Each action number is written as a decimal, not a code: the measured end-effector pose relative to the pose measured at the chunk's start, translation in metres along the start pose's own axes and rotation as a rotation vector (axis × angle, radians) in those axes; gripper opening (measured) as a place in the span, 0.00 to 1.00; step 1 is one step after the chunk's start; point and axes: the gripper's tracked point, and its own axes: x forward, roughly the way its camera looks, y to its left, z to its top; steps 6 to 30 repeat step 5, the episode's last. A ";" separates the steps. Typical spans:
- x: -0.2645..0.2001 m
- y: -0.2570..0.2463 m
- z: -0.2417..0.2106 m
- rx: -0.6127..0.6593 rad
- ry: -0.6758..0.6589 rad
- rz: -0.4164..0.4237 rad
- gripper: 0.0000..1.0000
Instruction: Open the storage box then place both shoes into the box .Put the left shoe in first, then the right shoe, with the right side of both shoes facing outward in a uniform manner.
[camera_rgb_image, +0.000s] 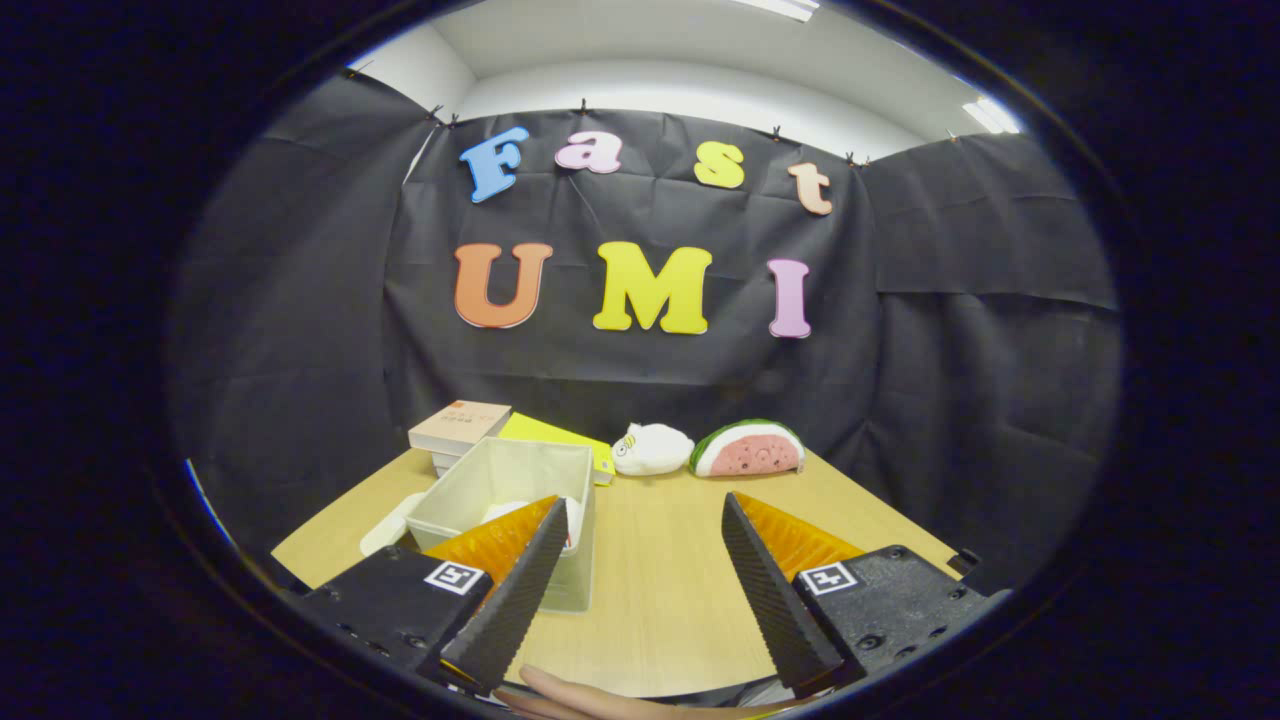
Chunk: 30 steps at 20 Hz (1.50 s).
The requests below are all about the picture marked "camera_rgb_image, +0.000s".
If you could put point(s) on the watermelon plush toy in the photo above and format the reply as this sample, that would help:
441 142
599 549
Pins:
750 455

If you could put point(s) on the small black block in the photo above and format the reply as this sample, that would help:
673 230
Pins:
966 562

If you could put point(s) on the storage box lid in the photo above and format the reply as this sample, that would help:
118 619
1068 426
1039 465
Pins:
385 530

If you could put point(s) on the beige book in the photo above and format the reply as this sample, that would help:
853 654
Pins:
460 422

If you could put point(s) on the ceiling light panel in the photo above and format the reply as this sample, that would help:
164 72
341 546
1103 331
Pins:
780 8
992 115

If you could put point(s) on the grey-green fabric storage box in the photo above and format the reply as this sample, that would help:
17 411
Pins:
500 470

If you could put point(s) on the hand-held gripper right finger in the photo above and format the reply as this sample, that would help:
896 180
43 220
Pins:
775 600

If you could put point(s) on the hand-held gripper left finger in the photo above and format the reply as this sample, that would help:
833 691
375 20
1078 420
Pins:
515 595

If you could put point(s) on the white plush toy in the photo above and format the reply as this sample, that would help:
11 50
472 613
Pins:
655 450

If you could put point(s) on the yellow book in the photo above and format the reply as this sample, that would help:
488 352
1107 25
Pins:
545 432

